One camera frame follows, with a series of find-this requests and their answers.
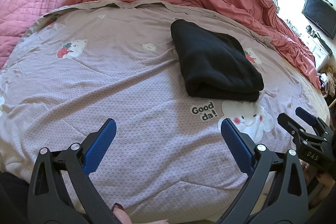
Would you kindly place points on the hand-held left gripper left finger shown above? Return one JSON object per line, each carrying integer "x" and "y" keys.
{"x": 101, "y": 140}

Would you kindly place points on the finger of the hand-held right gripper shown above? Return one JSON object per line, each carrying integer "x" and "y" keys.
{"x": 305, "y": 116}
{"x": 291, "y": 125}

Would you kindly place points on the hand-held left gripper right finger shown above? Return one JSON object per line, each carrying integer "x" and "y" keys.
{"x": 236, "y": 140}

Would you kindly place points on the black sweater with orange cuffs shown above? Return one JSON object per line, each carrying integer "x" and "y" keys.
{"x": 215, "y": 64}

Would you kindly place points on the person's right hand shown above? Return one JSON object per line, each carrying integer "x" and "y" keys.
{"x": 325, "y": 183}

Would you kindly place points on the person's left hand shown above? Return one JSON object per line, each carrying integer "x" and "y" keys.
{"x": 123, "y": 216}

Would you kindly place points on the pile of soft toys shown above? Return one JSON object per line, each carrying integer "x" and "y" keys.
{"x": 328, "y": 81}

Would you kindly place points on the lilac printed bed blanket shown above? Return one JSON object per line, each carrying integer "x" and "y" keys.
{"x": 105, "y": 82}

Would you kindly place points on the white cabinet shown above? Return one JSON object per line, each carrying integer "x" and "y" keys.
{"x": 317, "y": 50}

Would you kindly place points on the black flat television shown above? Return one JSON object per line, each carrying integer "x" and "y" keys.
{"x": 320, "y": 15}

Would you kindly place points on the pink quilted blanket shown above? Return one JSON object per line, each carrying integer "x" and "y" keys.
{"x": 26, "y": 16}

